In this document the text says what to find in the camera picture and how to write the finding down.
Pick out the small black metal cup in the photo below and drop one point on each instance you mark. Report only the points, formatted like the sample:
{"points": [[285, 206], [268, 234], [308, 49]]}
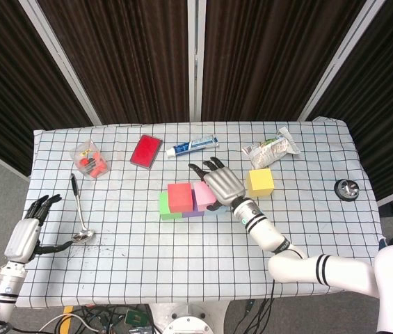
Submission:
{"points": [[346, 190]]}

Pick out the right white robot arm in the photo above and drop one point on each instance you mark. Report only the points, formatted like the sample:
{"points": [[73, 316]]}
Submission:
{"points": [[304, 268]]}

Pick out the blue white toothpaste tube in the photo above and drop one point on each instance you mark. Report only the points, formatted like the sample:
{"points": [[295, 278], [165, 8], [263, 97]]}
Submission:
{"points": [[192, 146]]}

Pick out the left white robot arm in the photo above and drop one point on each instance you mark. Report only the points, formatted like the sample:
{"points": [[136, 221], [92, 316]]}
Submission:
{"points": [[6, 288]]}

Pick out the crumpled snack bag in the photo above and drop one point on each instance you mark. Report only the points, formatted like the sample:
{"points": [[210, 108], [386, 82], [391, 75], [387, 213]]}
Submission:
{"points": [[269, 151]]}

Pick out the purple foam cube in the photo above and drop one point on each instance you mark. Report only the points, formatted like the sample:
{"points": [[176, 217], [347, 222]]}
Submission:
{"points": [[192, 213]]}

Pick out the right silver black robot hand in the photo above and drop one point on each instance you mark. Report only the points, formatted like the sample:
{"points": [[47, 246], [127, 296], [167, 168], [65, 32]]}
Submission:
{"points": [[224, 186]]}

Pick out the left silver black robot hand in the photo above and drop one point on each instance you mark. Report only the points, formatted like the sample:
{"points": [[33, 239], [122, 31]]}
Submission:
{"points": [[22, 240]]}

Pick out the yellow foam cube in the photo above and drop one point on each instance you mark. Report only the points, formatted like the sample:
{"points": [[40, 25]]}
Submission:
{"points": [[259, 182]]}

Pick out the pink foam cube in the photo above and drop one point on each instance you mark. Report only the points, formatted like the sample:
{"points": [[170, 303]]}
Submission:
{"points": [[202, 196]]}

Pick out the green foam cube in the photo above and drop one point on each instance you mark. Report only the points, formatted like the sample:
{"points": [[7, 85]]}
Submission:
{"points": [[164, 208]]}

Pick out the light blue foam cube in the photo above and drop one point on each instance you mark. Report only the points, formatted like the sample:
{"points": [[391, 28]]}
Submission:
{"points": [[222, 210]]}

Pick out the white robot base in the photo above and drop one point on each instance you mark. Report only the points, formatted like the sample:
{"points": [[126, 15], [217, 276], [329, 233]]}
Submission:
{"points": [[189, 316]]}

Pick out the green circuit board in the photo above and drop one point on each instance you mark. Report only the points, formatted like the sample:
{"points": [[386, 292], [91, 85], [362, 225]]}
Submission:
{"points": [[135, 317]]}

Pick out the white grid tablecloth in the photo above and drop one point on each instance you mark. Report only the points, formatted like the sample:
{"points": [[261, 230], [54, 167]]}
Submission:
{"points": [[147, 271]]}

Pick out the brown fabric partition panel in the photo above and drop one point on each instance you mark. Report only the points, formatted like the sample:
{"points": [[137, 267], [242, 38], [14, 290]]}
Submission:
{"points": [[387, 104], [8, 87], [123, 59], [272, 59]]}

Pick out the clear box with red caps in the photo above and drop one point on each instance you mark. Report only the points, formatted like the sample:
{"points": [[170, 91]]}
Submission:
{"points": [[90, 160]]}

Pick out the white partition frame post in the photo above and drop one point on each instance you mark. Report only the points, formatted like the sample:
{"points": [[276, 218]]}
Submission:
{"points": [[62, 62], [338, 59], [196, 59]]}

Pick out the red ink pad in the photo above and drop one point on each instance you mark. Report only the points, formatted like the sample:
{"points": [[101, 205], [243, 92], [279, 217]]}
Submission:
{"points": [[146, 151]]}

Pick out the red foam cube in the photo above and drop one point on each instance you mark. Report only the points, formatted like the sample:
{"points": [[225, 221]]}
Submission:
{"points": [[179, 197]]}

